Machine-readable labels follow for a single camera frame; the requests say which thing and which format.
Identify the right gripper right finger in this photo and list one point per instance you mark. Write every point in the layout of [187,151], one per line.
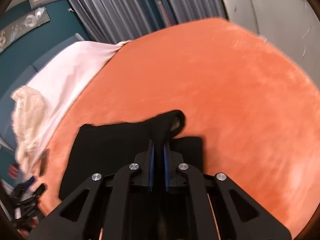
[201,206]

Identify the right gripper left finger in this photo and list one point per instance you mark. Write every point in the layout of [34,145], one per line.
[97,209]

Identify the black pants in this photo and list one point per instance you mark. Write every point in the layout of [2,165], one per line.
[105,149]

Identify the orange plush bed blanket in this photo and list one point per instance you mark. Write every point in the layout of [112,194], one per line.
[257,111]

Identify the cream quilted comforter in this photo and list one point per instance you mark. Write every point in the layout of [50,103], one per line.
[29,117]

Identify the white bed sheet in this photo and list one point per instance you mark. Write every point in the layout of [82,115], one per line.
[62,80]

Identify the teal upholstered headboard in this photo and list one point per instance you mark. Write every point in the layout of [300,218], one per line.
[17,69]

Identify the grey blue curtains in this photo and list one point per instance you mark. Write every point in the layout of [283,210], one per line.
[112,21]

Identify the silver wall art panel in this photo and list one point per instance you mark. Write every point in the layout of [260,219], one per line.
[22,26]

